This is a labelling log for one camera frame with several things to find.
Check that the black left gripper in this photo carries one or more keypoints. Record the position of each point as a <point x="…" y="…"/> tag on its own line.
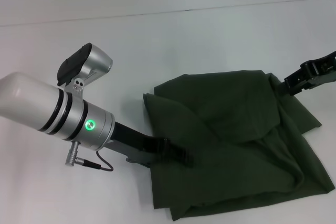
<point x="136" y="145"/>

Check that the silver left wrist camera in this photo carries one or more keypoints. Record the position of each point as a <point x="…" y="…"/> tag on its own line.
<point x="86" y="64"/>

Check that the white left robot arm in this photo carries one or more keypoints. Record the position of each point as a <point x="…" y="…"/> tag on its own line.
<point x="52" y="111"/>

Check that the dark green FREE T-shirt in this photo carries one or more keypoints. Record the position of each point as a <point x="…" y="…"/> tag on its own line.
<point x="236" y="142"/>

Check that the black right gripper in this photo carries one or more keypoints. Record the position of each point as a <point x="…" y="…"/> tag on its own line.
<point x="323" y="65"/>

